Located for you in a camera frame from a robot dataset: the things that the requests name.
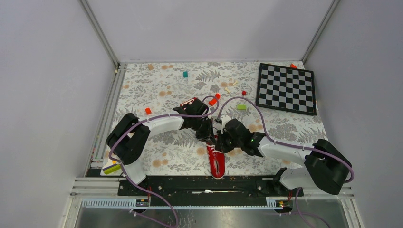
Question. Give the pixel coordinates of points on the orange red curved block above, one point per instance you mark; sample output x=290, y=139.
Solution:
x=214, y=100

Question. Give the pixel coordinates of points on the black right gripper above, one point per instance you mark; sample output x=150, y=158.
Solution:
x=220, y=145

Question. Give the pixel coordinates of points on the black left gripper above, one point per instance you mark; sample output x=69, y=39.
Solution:
x=208, y=135

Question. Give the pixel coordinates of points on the red white window brick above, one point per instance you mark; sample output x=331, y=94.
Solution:
x=188, y=102

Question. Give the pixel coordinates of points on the red canvas sneaker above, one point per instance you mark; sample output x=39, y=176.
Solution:
x=217, y=162

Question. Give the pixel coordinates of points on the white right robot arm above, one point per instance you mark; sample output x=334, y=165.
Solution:
x=322, y=165

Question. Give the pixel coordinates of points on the green rectangular block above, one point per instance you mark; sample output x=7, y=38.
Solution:
x=242, y=107

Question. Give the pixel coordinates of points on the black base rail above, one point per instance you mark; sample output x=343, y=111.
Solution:
x=206, y=191

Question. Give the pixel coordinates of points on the yellow green block stack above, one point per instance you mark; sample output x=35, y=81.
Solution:
x=111, y=168

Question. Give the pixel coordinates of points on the black grey chessboard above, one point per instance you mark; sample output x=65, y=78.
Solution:
x=286, y=89

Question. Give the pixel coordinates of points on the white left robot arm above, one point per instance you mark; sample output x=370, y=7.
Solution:
x=129, y=137

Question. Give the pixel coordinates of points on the floral patterned table mat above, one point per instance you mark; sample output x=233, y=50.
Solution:
x=161, y=87

